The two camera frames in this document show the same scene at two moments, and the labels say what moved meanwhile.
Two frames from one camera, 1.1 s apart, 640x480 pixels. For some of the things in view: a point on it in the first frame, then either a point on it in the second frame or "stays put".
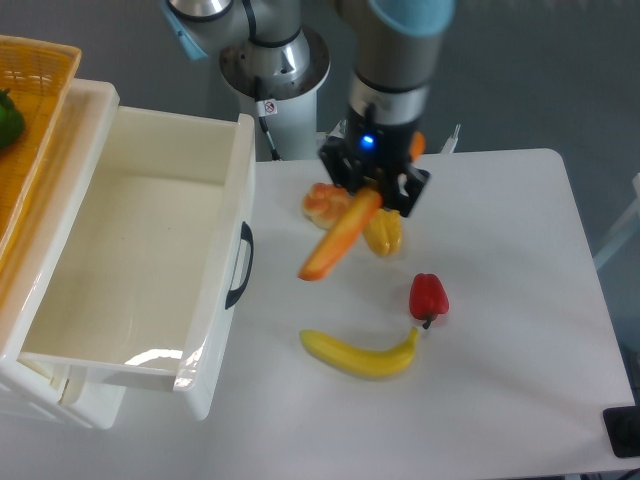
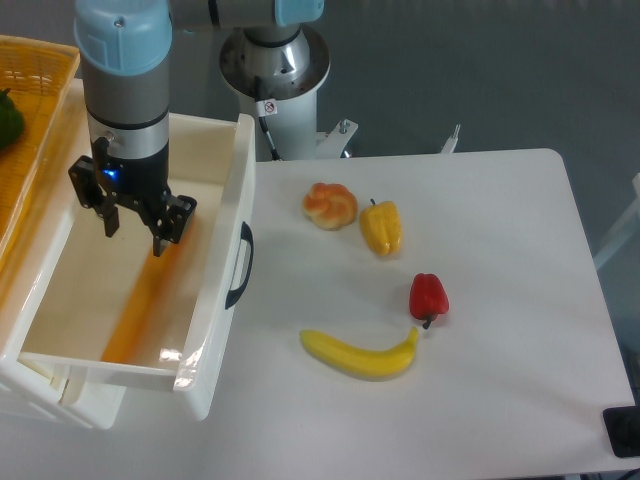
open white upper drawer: [151, 264] stays put
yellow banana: [351, 356] stays put
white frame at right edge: [628, 228] stays put
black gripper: [375, 154] → [108, 180]
